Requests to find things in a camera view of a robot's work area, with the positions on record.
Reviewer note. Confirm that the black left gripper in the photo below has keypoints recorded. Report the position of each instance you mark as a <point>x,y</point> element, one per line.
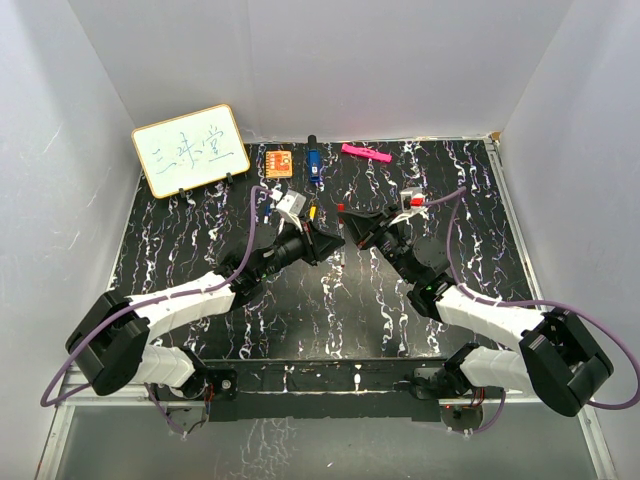
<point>317,245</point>

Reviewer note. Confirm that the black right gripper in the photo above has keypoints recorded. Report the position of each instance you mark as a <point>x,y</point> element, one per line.
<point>376,225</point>

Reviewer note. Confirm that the blue marker pen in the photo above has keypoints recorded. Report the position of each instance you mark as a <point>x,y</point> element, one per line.
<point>267,213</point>

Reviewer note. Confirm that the red marker pen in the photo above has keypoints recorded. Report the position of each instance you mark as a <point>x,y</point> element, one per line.
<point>342,248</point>

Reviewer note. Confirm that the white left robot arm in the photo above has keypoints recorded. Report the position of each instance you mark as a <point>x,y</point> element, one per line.
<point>114,345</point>

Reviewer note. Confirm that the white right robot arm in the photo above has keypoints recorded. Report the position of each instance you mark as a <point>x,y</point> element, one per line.
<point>548,354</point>

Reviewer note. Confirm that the pink plastic clip bar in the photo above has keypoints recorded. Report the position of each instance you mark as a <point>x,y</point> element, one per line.
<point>366,153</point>

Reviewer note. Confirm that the blue stapler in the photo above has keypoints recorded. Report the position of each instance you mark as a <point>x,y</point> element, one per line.
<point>313,159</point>

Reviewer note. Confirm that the small orange notebook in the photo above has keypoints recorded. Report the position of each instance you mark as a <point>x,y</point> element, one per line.
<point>278,164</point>

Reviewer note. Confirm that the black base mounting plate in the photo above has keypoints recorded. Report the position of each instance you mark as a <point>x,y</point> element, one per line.
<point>341,389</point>

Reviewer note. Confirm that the small yellow-framed whiteboard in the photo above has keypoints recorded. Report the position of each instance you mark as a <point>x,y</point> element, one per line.
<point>190,151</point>

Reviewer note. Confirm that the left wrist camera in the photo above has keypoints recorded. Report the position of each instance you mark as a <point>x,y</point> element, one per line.
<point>290,206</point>

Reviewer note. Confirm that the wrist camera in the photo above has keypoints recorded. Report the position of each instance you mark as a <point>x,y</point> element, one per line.
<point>413,202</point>
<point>290,206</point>

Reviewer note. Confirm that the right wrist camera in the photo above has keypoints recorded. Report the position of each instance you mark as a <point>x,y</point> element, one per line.
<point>413,202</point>

